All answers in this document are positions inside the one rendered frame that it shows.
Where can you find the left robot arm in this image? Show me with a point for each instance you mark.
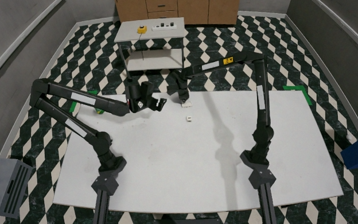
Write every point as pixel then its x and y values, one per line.
pixel 100 141

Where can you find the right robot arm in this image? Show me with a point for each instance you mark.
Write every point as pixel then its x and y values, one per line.
pixel 264 132

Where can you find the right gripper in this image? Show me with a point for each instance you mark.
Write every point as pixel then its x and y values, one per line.
pixel 185 96

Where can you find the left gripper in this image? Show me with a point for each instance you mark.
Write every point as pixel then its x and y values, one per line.
pixel 154 106

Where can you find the green and yellow drink can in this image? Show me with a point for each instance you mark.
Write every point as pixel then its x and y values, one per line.
pixel 99 111

